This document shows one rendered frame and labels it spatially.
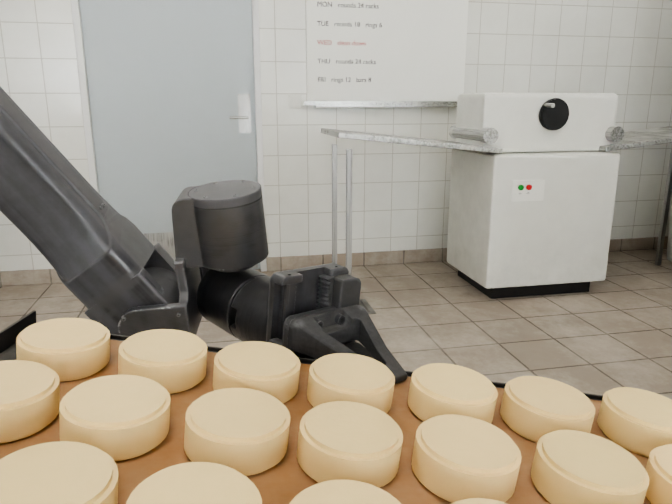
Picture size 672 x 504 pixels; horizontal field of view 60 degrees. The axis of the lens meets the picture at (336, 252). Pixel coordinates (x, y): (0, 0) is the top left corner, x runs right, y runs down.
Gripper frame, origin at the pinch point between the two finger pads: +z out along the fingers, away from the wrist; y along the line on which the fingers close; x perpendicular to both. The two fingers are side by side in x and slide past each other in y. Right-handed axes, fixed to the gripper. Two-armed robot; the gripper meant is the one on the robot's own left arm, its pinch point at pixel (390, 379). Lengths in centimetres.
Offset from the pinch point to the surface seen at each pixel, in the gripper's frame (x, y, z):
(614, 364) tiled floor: -237, 87, -63
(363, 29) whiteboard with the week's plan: -259, -64, -264
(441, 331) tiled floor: -212, 93, -140
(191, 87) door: -168, -17, -324
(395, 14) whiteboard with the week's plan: -277, -75, -254
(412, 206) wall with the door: -300, 51, -239
